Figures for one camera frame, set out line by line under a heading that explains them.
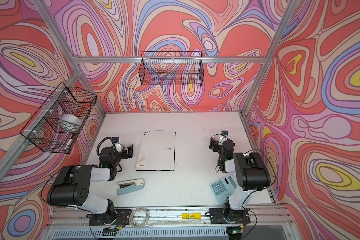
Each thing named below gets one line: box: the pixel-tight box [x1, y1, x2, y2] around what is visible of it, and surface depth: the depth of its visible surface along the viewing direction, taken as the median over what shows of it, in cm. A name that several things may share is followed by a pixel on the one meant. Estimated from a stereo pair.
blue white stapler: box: [117, 179, 146, 196], surface depth 83 cm
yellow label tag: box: [181, 213, 202, 220], surface depth 74 cm
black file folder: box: [135, 129, 176, 172], surface depth 100 cm
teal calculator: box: [209, 174, 237, 205], surface depth 83 cm
